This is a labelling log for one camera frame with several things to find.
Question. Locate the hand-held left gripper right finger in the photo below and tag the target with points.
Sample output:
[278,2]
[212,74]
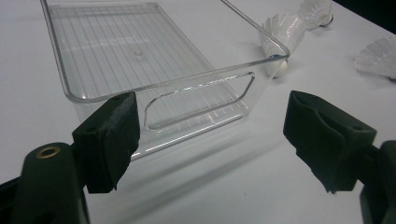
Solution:
[323,143]

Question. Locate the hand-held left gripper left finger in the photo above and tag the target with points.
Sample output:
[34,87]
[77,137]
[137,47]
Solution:
[106,146]

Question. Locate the white feather shuttlecock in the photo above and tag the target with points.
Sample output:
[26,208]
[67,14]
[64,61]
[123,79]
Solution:
[285,31]
[314,12]
[378,59]

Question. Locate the clear plastic storage box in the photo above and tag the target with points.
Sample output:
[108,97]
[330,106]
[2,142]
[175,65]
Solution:
[124,46]

